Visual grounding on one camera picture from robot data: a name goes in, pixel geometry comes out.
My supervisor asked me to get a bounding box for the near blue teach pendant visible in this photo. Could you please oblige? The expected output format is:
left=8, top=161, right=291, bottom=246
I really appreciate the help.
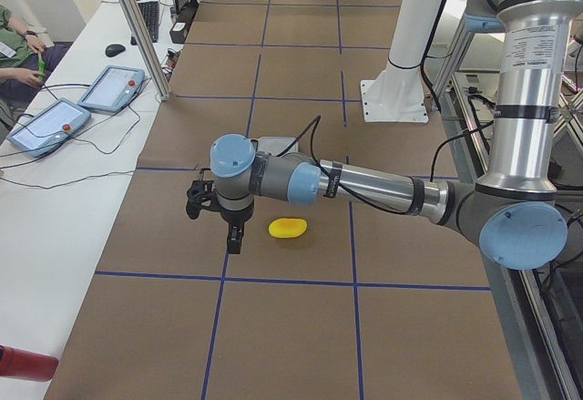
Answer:
left=7, top=98, right=91, bottom=158

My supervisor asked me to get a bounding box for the black keyboard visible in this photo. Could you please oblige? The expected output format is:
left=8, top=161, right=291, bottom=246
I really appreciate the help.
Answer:
left=138, top=1, right=159, bottom=43

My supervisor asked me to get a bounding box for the blue teach pendant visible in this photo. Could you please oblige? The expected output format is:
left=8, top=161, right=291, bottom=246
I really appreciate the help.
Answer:
left=7, top=98, right=91, bottom=158
left=78, top=65, right=145, bottom=113

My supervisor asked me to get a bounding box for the white side table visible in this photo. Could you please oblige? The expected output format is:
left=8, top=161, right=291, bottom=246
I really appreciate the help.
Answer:
left=0, top=0, right=183, bottom=400

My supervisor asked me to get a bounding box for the far blue teach pendant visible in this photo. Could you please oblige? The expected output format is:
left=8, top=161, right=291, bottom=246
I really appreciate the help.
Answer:
left=78, top=65, right=145, bottom=113

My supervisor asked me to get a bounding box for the black box on table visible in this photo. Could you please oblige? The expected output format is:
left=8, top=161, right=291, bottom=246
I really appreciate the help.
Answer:
left=169, top=22, right=188, bottom=45

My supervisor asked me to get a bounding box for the aluminium frame rail right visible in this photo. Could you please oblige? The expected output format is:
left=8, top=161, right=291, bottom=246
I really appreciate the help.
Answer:
left=439, top=70, right=582, bottom=399

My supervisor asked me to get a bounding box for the black computer mouse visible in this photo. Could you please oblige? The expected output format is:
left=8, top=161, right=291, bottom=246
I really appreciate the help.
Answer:
left=105, top=44, right=126, bottom=58

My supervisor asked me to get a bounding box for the aluminium frame post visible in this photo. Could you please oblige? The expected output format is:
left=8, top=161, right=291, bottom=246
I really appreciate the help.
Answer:
left=118, top=0, right=170, bottom=101

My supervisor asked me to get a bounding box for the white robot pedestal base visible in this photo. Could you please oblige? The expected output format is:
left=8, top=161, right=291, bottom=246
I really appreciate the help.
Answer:
left=361, top=0, right=444, bottom=123

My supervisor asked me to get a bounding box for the silver digital kitchen scale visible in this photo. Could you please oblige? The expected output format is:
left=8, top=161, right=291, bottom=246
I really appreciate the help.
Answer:
left=257, top=137, right=299, bottom=156

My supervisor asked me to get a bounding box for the black pendant cable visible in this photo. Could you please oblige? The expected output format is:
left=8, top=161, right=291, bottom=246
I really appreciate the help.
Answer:
left=0, top=81, right=151, bottom=190

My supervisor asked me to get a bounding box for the red cylinder object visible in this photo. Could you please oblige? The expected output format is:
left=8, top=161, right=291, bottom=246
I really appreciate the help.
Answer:
left=0, top=345, right=59, bottom=382

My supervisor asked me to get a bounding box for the seated person green shirt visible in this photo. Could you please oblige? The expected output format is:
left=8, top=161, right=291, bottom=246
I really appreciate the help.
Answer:
left=0, top=5, right=72, bottom=130

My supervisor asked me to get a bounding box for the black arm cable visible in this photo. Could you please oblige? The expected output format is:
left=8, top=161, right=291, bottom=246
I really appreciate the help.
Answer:
left=281, top=116, right=496, bottom=215

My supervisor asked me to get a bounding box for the yellow mango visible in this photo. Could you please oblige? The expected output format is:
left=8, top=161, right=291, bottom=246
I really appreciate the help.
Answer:
left=268, top=218, right=308, bottom=239

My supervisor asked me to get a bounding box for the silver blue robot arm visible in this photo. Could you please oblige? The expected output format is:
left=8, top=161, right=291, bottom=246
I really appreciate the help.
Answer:
left=209, top=0, right=582, bottom=270

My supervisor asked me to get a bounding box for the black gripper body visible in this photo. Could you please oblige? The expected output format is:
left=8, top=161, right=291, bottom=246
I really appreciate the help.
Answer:
left=220, top=207, right=253, bottom=225

